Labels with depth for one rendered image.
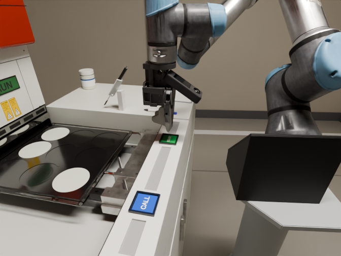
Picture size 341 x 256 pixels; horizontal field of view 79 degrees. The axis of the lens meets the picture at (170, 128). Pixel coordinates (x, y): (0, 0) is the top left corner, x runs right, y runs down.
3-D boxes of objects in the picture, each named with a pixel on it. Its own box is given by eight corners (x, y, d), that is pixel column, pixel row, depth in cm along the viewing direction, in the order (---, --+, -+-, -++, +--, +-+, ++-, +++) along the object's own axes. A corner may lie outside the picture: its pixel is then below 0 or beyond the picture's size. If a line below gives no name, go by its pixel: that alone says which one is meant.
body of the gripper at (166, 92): (150, 98, 65) (148, 58, 59) (177, 100, 64) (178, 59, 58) (143, 107, 59) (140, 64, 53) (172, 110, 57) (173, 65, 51)
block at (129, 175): (114, 182, 62) (113, 174, 60) (119, 174, 64) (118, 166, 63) (140, 186, 60) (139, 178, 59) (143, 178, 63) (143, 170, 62)
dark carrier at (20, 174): (-29, 182, 59) (-30, 181, 59) (53, 125, 89) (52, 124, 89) (79, 200, 54) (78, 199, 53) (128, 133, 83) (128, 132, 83)
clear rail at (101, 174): (77, 207, 53) (75, 203, 52) (130, 132, 85) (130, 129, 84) (82, 208, 52) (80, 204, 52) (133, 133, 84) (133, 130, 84)
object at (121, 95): (110, 110, 86) (105, 78, 79) (114, 106, 89) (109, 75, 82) (124, 111, 85) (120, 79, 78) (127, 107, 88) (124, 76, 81)
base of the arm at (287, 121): (299, 148, 69) (296, 120, 72) (337, 138, 54) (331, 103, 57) (255, 146, 68) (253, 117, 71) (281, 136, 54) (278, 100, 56)
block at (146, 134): (140, 138, 82) (140, 132, 81) (143, 134, 85) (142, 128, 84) (160, 140, 81) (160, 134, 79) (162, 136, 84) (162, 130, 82)
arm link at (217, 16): (210, 28, 61) (174, 28, 59) (225, -6, 50) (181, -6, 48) (215, 51, 59) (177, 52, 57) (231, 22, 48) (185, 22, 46)
